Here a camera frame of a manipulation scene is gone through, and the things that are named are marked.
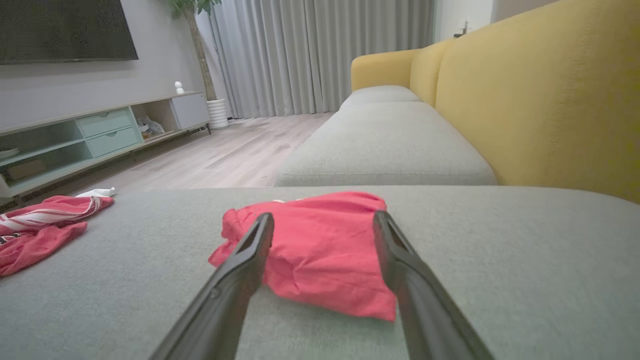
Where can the grey cabinet door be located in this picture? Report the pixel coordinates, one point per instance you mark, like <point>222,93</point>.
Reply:
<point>191,110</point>

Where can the flat brown box in cabinet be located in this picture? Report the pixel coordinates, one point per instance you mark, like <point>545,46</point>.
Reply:
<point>25,170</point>

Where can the large grey sofa seat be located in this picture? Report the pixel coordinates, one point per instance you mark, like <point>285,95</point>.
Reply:
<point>500,275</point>

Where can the white ribbed plant pot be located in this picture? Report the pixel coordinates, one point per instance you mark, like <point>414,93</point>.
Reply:
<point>218,115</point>

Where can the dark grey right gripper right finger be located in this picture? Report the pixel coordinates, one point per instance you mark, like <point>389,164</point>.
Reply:
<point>430,310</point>

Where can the tall green potted plant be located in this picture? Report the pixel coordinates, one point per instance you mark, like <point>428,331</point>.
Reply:
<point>199,55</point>

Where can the grey pleated curtain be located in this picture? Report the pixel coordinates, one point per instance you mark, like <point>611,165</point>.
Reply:
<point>310,50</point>

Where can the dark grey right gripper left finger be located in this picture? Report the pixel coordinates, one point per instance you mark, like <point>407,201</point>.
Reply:
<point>225,300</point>

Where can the white plate in cabinet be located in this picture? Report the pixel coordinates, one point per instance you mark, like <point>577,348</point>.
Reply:
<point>7,152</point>

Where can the black wall television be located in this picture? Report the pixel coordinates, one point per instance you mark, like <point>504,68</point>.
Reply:
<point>60,30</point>

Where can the red shorts with elastic waistband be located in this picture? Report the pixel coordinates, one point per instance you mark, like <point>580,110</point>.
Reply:
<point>320,250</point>

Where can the small white figurine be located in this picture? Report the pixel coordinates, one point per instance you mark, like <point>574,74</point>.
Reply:
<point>179,89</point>

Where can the long low tv cabinet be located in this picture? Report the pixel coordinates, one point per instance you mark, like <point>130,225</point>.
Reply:
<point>165,104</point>

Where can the grey sofa seat cushion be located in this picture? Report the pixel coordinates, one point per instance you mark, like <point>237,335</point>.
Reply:
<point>380,94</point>
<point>385,145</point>

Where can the red shirt with white sleeves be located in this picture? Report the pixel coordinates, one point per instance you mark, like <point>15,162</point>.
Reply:
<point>35,240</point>

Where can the yellow sofa backrest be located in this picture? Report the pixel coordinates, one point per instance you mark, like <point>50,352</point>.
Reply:
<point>550,100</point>

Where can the mint green cabinet drawer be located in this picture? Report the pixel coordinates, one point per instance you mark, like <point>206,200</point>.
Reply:
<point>114,141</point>
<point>105,122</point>

